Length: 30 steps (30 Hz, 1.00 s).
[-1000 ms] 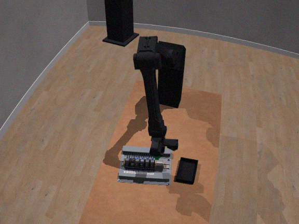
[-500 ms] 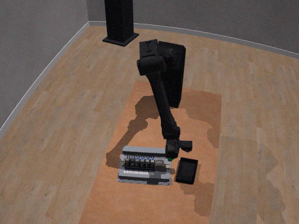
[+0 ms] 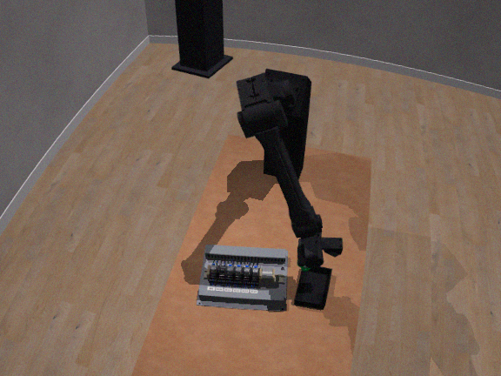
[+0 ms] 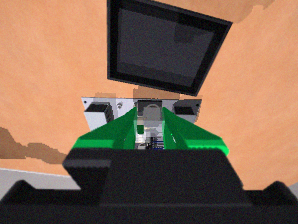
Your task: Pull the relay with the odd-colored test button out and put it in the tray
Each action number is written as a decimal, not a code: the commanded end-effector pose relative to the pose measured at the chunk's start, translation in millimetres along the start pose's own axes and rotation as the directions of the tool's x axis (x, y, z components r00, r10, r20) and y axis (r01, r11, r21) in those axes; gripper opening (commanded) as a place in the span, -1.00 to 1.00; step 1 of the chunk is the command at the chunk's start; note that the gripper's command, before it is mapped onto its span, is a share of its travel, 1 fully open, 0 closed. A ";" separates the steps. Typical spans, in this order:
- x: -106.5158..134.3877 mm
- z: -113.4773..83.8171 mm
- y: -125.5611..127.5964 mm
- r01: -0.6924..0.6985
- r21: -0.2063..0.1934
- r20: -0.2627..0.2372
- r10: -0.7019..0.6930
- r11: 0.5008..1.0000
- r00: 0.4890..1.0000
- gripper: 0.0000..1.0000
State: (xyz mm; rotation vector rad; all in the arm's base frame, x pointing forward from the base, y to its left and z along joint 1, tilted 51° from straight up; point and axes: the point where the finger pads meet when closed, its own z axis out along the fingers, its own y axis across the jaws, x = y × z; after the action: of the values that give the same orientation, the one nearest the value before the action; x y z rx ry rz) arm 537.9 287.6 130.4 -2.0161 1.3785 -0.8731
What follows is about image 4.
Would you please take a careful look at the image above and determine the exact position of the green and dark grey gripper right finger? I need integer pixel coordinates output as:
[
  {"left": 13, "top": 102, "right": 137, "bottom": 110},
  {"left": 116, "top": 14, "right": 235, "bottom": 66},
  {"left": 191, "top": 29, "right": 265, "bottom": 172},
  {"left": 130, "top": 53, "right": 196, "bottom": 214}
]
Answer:
[{"left": 163, "top": 107, "right": 229, "bottom": 156}]

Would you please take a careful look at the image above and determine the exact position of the grey mounting plate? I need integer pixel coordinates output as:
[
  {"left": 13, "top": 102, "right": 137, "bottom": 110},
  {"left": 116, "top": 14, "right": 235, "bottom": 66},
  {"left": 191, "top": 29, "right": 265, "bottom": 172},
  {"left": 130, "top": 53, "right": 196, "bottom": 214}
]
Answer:
[{"left": 81, "top": 97, "right": 202, "bottom": 148}]

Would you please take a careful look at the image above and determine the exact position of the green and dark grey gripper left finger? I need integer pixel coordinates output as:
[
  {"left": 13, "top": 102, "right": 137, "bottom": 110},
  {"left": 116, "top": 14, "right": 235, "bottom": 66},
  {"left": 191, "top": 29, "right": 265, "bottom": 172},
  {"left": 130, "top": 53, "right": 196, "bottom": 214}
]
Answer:
[{"left": 71, "top": 107, "right": 136, "bottom": 149}]

